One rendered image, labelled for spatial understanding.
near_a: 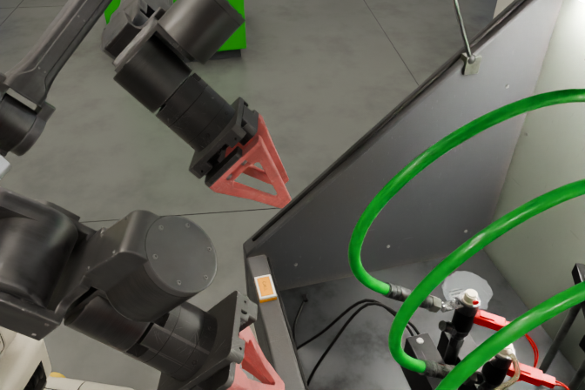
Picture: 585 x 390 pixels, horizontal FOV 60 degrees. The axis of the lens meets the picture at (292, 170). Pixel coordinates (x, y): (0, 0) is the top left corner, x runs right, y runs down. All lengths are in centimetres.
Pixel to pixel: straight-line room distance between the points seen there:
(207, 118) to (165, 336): 20
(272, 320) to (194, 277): 55
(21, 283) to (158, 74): 21
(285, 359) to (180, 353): 44
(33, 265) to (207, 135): 20
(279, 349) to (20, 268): 56
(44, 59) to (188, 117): 46
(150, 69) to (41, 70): 44
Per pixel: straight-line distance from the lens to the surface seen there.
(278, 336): 88
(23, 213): 40
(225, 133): 47
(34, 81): 91
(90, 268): 37
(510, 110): 55
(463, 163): 103
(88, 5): 92
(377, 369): 100
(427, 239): 114
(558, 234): 103
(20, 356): 116
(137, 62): 48
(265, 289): 92
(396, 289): 66
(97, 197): 277
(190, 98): 49
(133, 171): 288
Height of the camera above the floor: 167
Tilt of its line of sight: 37 degrees down
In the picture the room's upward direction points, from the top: straight up
